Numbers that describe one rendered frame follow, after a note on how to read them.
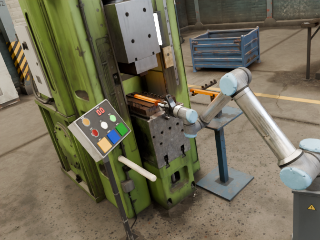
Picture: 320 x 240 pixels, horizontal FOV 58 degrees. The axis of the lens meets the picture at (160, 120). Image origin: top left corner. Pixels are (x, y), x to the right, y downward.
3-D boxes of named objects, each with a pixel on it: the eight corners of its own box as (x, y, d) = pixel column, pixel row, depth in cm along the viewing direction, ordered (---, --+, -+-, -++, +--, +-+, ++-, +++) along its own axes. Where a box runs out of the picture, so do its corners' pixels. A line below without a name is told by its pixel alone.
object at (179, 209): (215, 195, 267) (215, 194, 266) (168, 233, 237) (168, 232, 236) (185, 179, 296) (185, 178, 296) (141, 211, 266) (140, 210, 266)
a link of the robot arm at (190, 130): (201, 134, 214) (200, 118, 208) (191, 141, 207) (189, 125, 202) (192, 130, 220) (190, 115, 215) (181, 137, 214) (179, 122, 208)
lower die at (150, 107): (165, 108, 237) (164, 98, 233) (146, 117, 226) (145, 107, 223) (136, 99, 268) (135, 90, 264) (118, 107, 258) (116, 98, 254)
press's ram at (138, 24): (169, 48, 225) (159, -7, 208) (128, 64, 205) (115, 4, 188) (137, 46, 256) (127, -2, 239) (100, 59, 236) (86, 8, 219)
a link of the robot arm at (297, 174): (327, 172, 155) (243, 61, 164) (314, 190, 145) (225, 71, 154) (304, 179, 168) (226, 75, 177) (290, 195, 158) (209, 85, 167)
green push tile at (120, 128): (128, 131, 197) (121, 121, 196) (122, 136, 192) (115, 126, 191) (127, 132, 199) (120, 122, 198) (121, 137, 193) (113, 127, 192)
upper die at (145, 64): (158, 65, 222) (155, 54, 218) (137, 74, 211) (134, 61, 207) (127, 62, 253) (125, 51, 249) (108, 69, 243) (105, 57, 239)
